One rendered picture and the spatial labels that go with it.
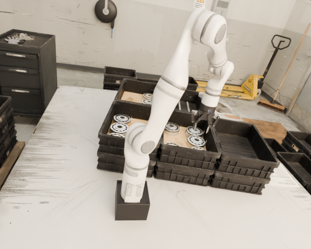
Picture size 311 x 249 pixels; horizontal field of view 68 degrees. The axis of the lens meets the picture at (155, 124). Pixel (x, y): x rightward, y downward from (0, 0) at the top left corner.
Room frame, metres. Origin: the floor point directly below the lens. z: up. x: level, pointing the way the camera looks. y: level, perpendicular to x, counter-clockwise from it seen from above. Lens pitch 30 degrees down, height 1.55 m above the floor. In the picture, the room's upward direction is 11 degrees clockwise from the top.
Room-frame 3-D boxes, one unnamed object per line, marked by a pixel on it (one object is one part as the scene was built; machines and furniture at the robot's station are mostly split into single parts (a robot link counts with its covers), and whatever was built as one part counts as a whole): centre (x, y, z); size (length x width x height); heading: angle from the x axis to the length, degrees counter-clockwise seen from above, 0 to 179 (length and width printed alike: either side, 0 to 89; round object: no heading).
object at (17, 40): (2.21, 1.53, 0.88); 0.25 x 0.19 x 0.03; 14
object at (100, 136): (1.09, 0.12, 0.92); 0.40 x 0.30 x 0.02; 4
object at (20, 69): (2.34, 1.48, 0.45); 0.60 x 0.45 x 0.90; 14
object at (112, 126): (1.08, 0.19, 0.86); 0.10 x 0.10 x 0.01
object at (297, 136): (2.13, -1.61, 0.31); 0.40 x 0.30 x 0.34; 14
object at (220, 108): (2.03, -0.57, 0.71); 0.22 x 0.19 x 0.01; 14
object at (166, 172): (1.10, -0.18, 0.76); 0.40 x 0.30 x 0.12; 4
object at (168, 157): (1.10, -0.18, 0.87); 0.40 x 0.30 x 0.11; 4
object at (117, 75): (2.78, 0.56, 0.37); 0.40 x 0.30 x 0.45; 104
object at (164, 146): (1.10, -0.18, 0.92); 0.40 x 0.30 x 0.02; 4
